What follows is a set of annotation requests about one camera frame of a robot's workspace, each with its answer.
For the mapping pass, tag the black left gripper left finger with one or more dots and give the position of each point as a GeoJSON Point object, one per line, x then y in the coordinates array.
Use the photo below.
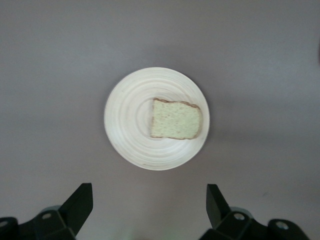
{"type": "Point", "coordinates": [72, 212]}

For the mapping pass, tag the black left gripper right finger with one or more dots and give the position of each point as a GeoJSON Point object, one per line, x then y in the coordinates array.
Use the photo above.
{"type": "Point", "coordinates": [220, 215]}

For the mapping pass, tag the brown toast slice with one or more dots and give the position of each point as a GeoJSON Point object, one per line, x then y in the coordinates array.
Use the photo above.
{"type": "Point", "coordinates": [175, 120]}

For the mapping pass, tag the round wooden plate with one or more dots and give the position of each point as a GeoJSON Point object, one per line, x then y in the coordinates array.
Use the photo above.
{"type": "Point", "coordinates": [130, 120]}

